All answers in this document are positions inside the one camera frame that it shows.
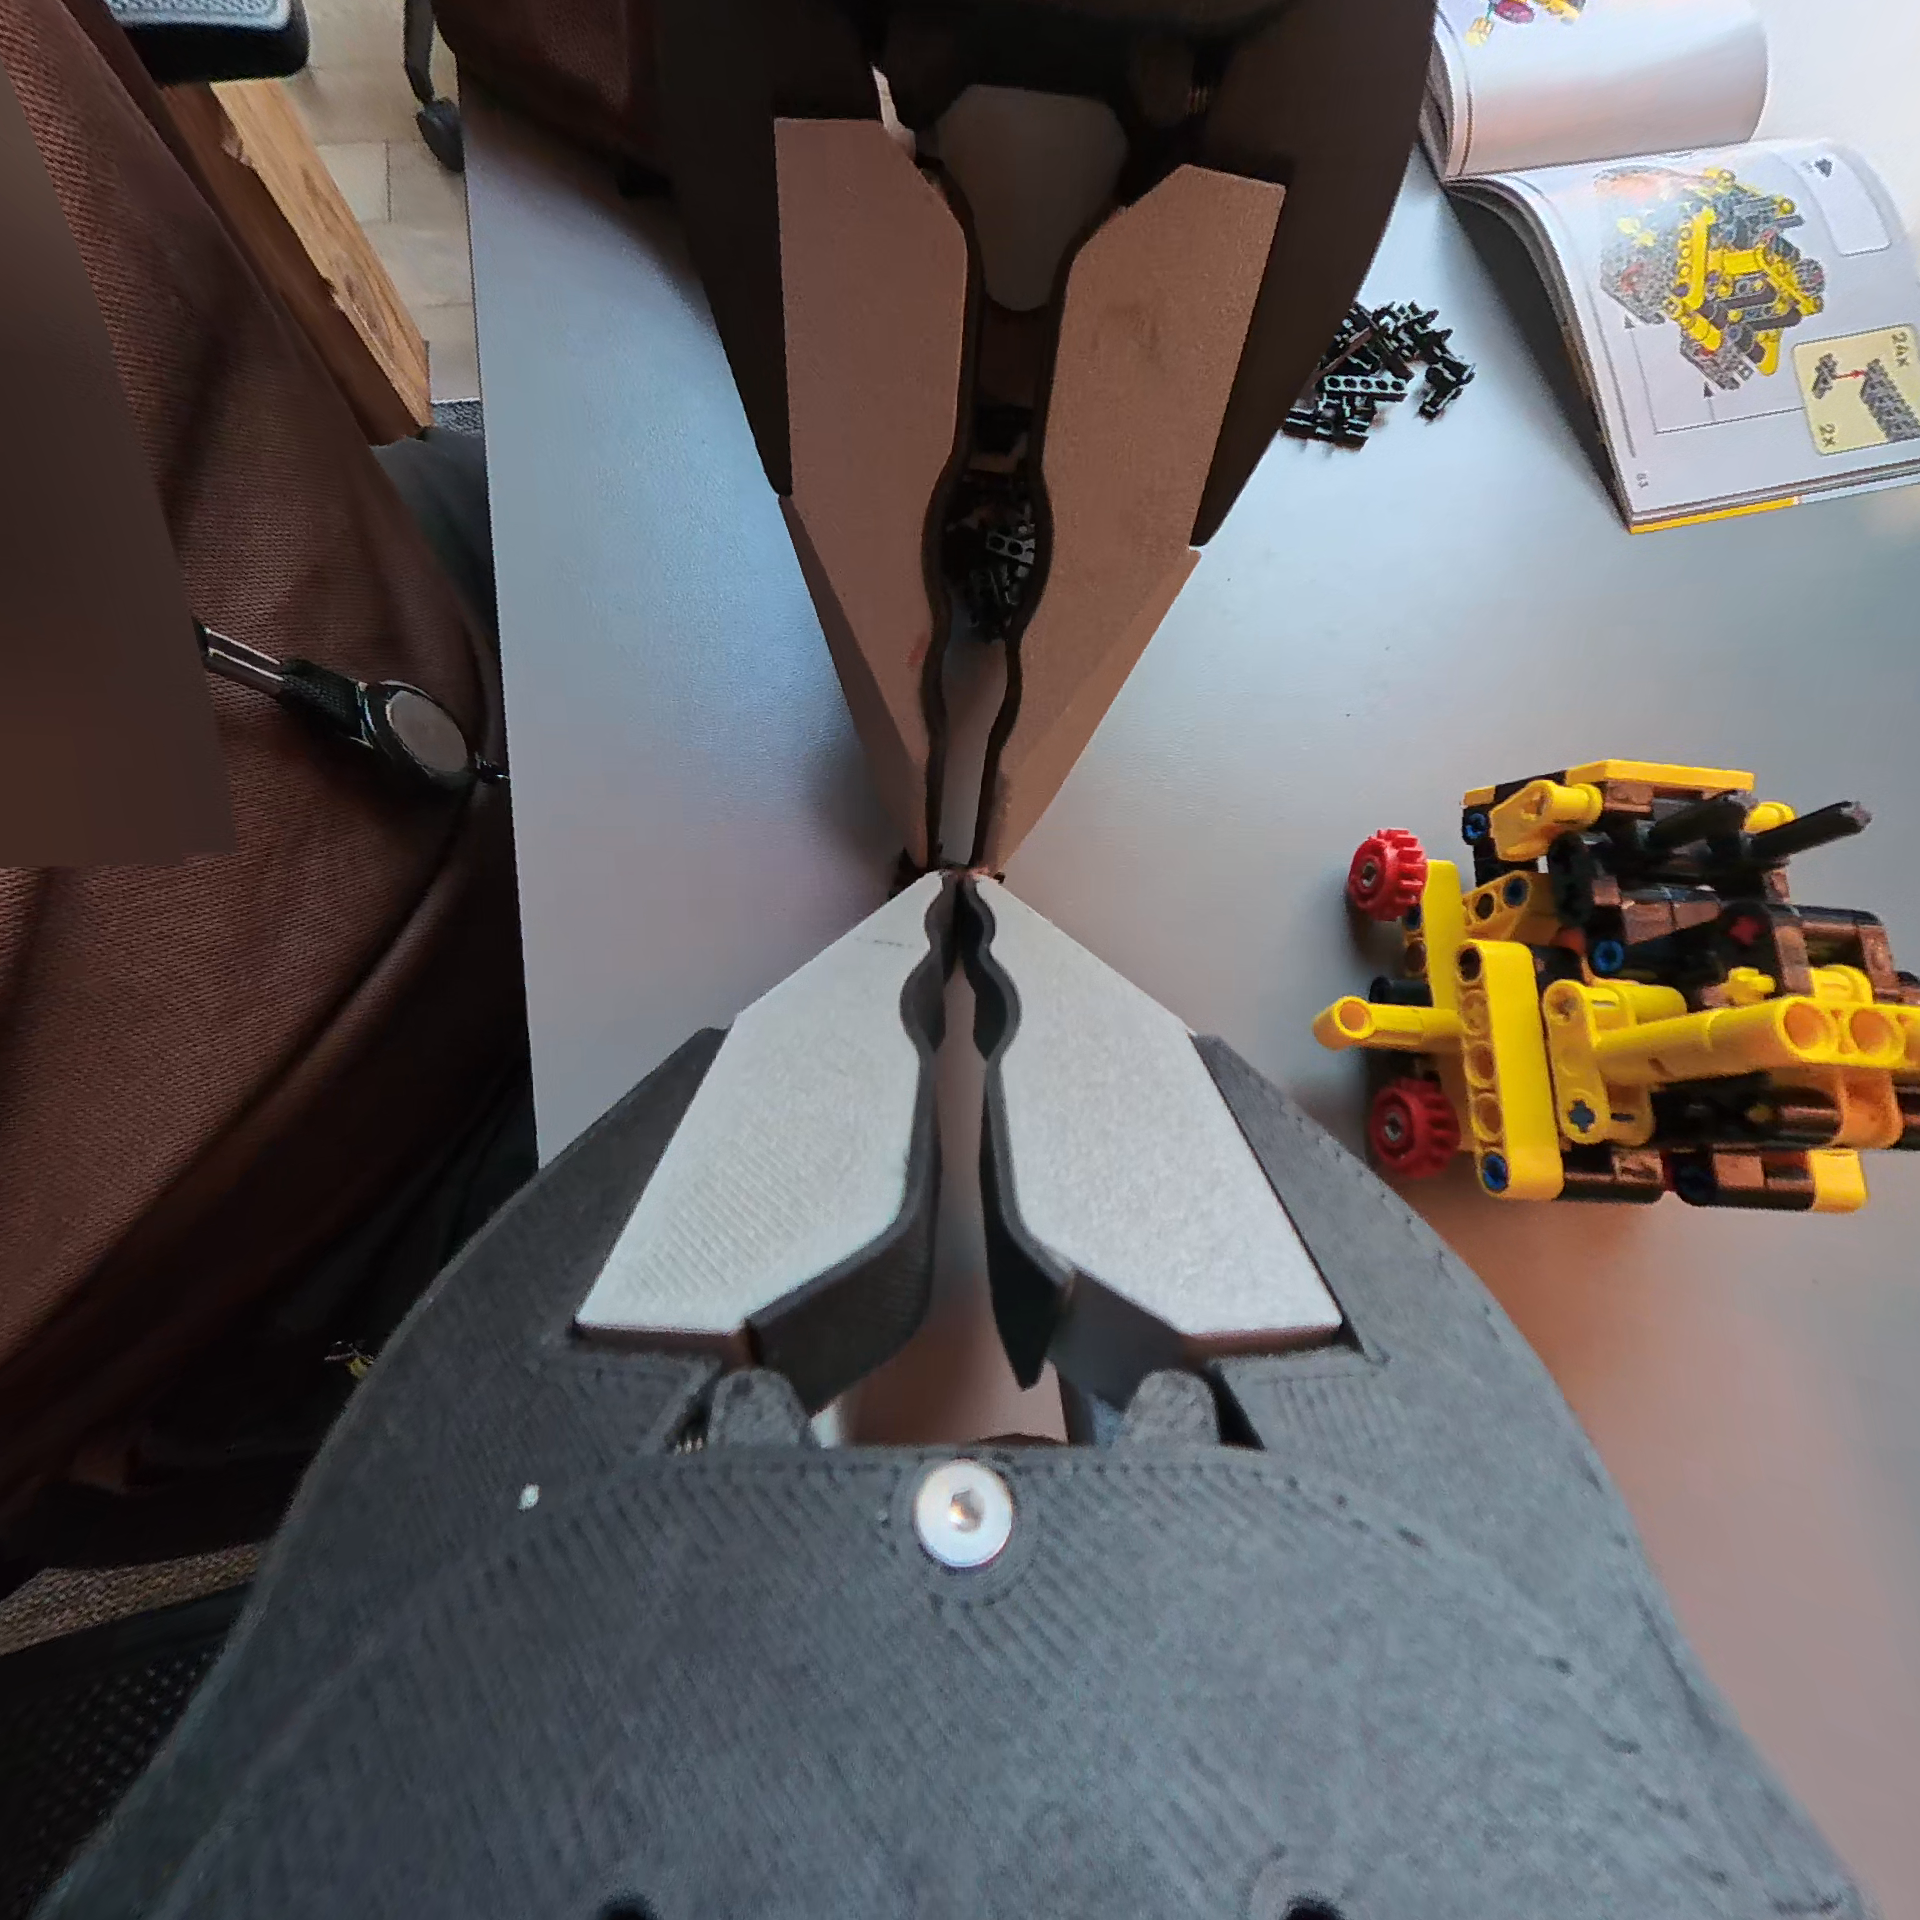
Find yellow and black lego vehicle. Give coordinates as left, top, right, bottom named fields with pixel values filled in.
left=1312, top=758, right=1920, bottom=1211

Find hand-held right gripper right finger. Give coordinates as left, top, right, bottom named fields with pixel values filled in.
left=958, top=878, right=1347, bottom=1393

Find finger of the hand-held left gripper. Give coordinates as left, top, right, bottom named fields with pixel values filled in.
left=979, top=163, right=1296, bottom=868
left=774, top=116, right=980, bottom=859

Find person's dark trousers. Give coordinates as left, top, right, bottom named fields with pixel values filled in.
left=368, top=428, right=501, bottom=648

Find lego instruction booklet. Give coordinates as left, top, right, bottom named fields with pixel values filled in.
left=1418, top=0, right=1920, bottom=537

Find black office chair base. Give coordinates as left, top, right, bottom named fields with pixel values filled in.
left=102, top=0, right=470, bottom=174

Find black lanyard with badge reel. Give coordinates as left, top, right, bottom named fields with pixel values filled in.
left=198, top=622, right=509, bottom=794

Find wooden furniture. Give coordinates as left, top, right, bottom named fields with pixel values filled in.
left=163, top=78, right=437, bottom=444

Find pile of black lego pieces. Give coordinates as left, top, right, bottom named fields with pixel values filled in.
left=1279, top=299, right=1478, bottom=454

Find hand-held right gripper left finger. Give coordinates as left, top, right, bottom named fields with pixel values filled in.
left=574, top=871, right=962, bottom=1416

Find brown backpack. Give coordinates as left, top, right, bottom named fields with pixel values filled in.
left=0, top=0, right=540, bottom=1518

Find black lego track chain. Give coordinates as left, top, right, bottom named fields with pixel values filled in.
left=895, top=458, right=1050, bottom=880

